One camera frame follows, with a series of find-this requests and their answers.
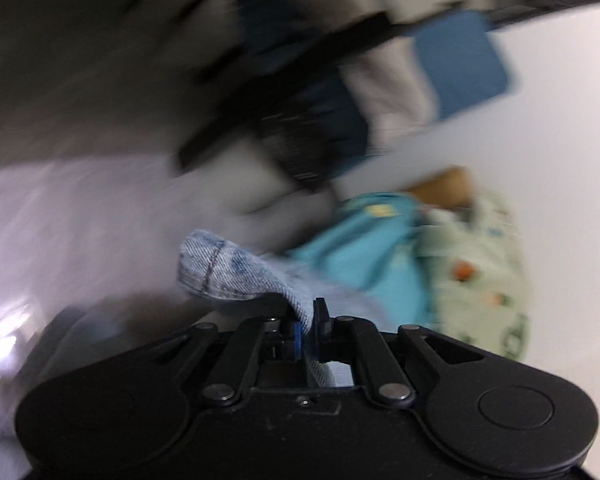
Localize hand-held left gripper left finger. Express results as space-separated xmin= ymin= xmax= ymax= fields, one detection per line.
xmin=145 ymin=310 xmax=303 ymax=408

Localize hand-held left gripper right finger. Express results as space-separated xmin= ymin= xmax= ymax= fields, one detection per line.
xmin=312 ymin=298 xmax=486 ymax=408

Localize blue denim shorts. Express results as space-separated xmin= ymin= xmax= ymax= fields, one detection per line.
xmin=177 ymin=229 xmax=387 ymax=387

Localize teal printed bed sheet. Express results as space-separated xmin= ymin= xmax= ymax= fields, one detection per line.
xmin=284 ymin=192 xmax=437 ymax=332

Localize green printed fleece blanket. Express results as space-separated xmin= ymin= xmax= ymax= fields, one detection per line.
xmin=414 ymin=189 xmax=532 ymax=362

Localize grey pillow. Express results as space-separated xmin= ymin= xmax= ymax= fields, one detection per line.
xmin=344 ymin=52 xmax=433 ymax=137

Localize blue quilted chair cushion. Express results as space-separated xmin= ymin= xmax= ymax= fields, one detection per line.
xmin=413 ymin=10 xmax=515 ymax=122

